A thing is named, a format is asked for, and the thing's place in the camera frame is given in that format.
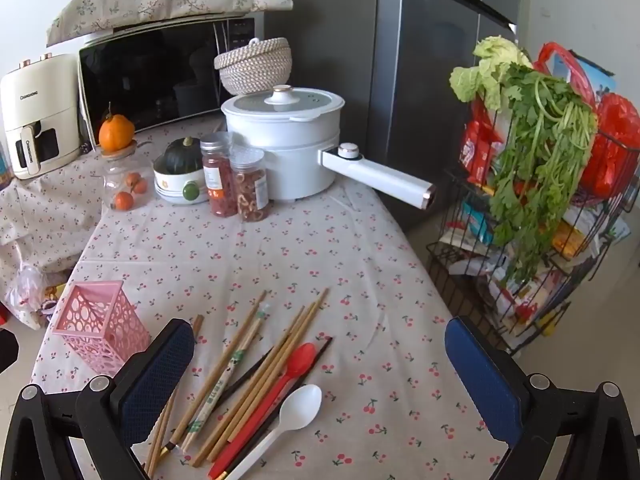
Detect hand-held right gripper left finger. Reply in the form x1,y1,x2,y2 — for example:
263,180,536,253
5,318,196,480

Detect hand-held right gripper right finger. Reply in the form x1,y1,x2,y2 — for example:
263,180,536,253
444,315,637,480

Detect paper-wrapped chopsticks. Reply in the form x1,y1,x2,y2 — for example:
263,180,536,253
181,307,267,455

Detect pink perforated utensil holder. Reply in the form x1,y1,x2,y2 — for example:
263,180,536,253
51,280,152,378

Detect black chopstick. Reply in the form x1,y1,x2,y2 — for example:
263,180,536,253
165,346,276,453
215,337,334,480

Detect white plastic spoon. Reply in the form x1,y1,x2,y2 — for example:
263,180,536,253
222,384,324,480

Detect red plastic spoon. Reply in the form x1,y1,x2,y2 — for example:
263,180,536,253
207,342,319,480

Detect pile of snack packets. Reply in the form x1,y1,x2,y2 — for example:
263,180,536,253
440,195,632,337

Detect clear plastic bag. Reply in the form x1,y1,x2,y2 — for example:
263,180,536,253
4,264,52,332

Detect blue snack packet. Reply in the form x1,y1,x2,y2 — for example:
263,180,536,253
461,201,497,247

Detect cherry print tablecloth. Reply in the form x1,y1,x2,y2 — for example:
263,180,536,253
0,112,508,480

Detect white bowl with green spot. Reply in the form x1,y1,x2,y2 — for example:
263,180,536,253
152,152,212,206

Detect plastic jar of red berries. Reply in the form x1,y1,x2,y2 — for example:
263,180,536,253
200,131,239,219

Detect glass jar with cork lid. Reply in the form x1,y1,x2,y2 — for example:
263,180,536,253
101,144,154,212

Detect plastic jar of dried slices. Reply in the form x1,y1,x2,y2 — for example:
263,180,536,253
228,147,275,224

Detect dark green squash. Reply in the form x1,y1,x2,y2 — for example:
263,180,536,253
165,136,204,174

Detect bunch of green celery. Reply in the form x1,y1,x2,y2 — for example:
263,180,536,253
486,67,599,287

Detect red snack packet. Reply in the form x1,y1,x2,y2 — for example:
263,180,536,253
458,105,504,184

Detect orange with leaf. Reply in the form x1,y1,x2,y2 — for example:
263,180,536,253
98,102,137,152

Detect white electric pot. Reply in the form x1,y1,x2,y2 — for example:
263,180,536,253
221,85,437,211

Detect red plastic bag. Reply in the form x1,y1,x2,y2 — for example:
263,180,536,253
579,92,640,202

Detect napa cabbage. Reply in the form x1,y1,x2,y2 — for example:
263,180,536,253
448,35,534,112

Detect cream air fryer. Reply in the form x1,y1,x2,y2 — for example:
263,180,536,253
0,52,84,181

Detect black microwave oven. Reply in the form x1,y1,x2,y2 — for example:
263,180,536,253
77,16,258,150

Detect grey refrigerator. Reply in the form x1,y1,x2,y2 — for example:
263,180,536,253
264,0,519,235

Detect glass pot lid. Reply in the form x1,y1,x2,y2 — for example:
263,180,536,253
222,85,346,115

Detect woven lidded basket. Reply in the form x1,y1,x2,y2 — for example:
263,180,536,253
214,37,294,97

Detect black wire rack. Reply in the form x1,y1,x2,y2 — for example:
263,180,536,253
425,50,640,357

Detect red-handled printed shopping bag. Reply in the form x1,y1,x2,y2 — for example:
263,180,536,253
532,42,619,107

